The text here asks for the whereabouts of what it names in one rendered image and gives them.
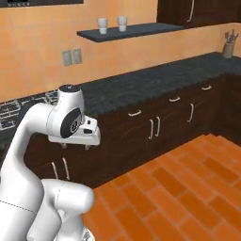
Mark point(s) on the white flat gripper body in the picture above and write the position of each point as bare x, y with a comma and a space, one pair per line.
75, 139

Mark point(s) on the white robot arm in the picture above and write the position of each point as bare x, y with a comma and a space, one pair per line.
19, 188

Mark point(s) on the black stove with grey grates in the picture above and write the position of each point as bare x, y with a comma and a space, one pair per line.
9, 113

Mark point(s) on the dark wood cupboard door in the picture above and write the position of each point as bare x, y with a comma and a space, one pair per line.
125, 150
205, 116
40, 160
81, 166
172, 131

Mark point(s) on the dark wood drawer front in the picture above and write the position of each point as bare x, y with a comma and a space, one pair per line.
163, 103
216, 86
119, 117

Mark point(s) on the white cup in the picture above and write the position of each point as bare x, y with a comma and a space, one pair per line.
102, 25
122, 23

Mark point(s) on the dark range hood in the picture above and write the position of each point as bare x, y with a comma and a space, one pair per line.
40, 2

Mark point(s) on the dark wood corner cupboards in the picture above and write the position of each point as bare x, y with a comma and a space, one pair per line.
230, 106

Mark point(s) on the grey pot with utensils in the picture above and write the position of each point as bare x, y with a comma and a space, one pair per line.
229, 47

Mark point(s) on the grey wall outlet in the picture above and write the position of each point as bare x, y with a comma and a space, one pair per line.
67, 58
77, 56

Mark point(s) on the dark grey wall shelf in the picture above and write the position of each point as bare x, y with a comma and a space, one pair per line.
131, 30

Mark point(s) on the dark wood wall cupboard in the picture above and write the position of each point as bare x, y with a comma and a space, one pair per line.
213, 12

